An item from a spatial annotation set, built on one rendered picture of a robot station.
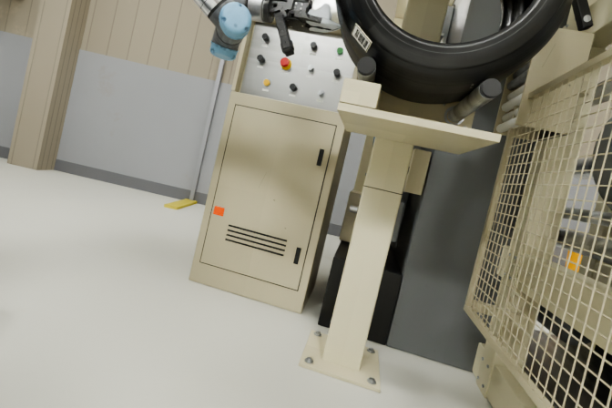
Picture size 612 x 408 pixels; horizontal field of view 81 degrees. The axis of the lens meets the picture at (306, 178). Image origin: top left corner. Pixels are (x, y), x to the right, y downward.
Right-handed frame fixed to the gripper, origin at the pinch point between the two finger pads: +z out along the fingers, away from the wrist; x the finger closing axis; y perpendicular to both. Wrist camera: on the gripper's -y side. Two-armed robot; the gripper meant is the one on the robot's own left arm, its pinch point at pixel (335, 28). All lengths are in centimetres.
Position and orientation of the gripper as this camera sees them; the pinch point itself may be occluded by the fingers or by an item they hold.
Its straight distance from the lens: 104.2
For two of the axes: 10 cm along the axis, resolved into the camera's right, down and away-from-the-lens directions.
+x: 1.7, 0.2, 9.9
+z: 9.5, 2.5, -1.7
